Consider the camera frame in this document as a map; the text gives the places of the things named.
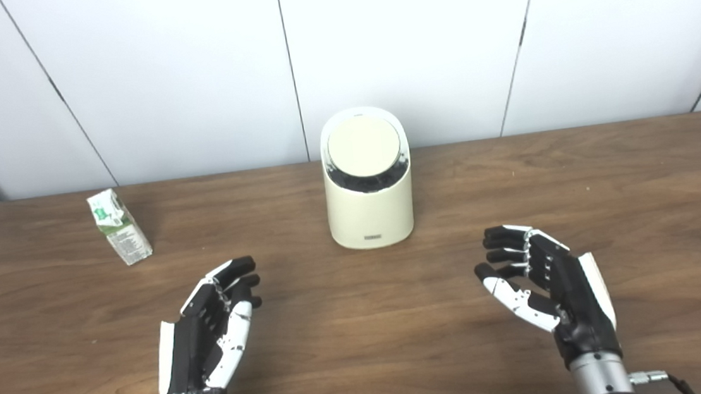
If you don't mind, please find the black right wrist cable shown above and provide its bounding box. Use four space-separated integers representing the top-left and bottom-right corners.
629 367 696 394

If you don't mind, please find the cream round bin lid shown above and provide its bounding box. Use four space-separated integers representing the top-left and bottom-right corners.
325 113 405 181

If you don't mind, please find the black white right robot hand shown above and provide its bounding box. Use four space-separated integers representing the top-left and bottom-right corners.
471 216 624 378

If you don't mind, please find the cream-colored round bin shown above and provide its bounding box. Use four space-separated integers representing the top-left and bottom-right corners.
317 102 418 252

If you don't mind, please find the green white milk carton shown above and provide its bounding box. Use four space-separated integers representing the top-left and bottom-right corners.
86 186 154 269

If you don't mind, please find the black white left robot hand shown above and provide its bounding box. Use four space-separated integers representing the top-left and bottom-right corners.
149 255 271 394

